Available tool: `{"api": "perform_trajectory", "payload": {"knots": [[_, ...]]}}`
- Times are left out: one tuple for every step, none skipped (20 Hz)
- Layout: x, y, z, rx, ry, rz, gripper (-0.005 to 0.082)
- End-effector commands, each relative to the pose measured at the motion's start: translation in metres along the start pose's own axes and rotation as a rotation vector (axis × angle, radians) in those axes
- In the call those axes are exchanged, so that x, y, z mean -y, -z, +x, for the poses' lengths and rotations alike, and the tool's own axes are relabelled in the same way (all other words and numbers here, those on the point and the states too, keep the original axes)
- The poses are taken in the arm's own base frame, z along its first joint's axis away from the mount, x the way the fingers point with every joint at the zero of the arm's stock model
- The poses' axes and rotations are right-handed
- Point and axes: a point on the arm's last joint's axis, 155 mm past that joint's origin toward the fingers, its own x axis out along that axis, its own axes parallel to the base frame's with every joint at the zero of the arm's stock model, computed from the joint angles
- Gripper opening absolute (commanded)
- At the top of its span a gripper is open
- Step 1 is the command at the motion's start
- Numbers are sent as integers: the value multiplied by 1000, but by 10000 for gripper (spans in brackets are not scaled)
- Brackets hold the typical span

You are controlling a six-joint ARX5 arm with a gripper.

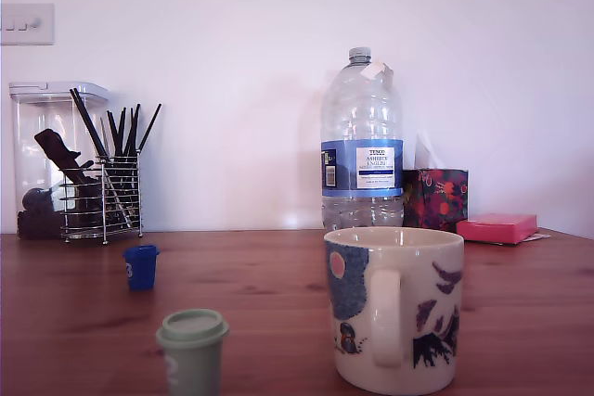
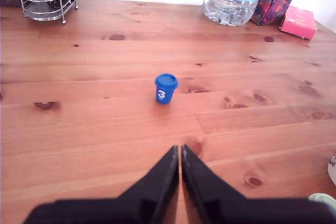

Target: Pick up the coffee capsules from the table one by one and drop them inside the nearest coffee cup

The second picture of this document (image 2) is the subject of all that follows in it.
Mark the blue coffee capsule number three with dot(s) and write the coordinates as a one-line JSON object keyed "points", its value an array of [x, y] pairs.
{"points": [[165, 90]]}

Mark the white illustrated ceramic mug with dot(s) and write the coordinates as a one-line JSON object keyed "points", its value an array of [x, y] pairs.
{"points": [[333, 171]]}

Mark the pale green coffee capsule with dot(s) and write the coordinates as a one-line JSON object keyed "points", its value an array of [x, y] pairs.
{"points": [[324, 199]]}

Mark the floral tissue box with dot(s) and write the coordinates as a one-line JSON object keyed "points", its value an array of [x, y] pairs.
{"points": [[273, 1]]}

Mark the flat pink box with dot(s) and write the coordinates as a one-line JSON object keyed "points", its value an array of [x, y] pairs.
{"points": [[299, 23]]}

